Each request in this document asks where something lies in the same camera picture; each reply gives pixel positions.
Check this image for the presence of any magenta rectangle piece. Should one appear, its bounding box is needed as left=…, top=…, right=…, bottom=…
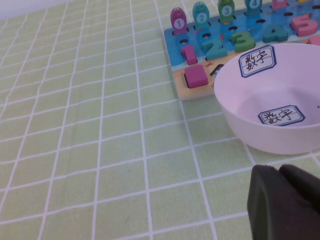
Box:
left=184, top=64, right=209, bottom=89

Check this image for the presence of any magenta number one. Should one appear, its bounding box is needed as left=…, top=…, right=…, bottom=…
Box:
left=180, top=44, right=198, bottom=65

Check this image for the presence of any pink number five fish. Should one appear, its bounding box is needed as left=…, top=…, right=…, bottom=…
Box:
left=271, top=0, right=288, bottom=10

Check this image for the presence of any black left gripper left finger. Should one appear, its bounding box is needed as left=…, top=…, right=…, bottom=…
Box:
left=247, top=164, right=320, bottom=240

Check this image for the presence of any teal number four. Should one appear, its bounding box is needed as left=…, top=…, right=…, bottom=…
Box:
left=262, top=22, right=288, bottom=43

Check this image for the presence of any blue number four fish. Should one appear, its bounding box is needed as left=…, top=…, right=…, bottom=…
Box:
left=244, top=0, right=263, bottom=17

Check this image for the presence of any pink plastic bowl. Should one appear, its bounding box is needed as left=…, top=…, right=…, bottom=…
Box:
left=213, top=43, right=320, bottom=155

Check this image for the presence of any green number three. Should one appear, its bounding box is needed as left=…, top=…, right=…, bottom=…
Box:
left=230, top=31, right=255, bottom=53

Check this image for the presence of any pink number five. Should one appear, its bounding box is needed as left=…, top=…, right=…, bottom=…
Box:
left=289, top=14, right=320, bottom=37

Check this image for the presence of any magenta number one fish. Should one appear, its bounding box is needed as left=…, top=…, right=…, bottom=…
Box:
left=170, top=7, right=189, bottom=36

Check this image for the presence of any blue wooden puzzle board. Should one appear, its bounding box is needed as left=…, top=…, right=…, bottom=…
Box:
left=163, top=0, right=320, bottom=102

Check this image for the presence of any green number three fish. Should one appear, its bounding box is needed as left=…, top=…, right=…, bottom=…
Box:
left=216, top=0, right=236, bottom=25

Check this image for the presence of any teal number two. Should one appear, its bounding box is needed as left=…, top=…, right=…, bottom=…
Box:
left=201, top=39, right=228, bottom=61

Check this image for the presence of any pink trapezoid piece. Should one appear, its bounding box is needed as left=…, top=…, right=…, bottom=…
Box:
left=307, top=34, right=320, bottom=47

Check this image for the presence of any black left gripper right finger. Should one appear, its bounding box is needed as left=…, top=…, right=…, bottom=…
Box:
left=278, top=163, right=320, bottom=212

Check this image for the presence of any teal number two fish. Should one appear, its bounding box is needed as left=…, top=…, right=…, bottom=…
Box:
left=191, top=1, right=211, bottom=30

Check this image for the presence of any green checkered tablecloth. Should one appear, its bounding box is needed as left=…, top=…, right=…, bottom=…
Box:
left=0, top=0, right=320, bottom=240

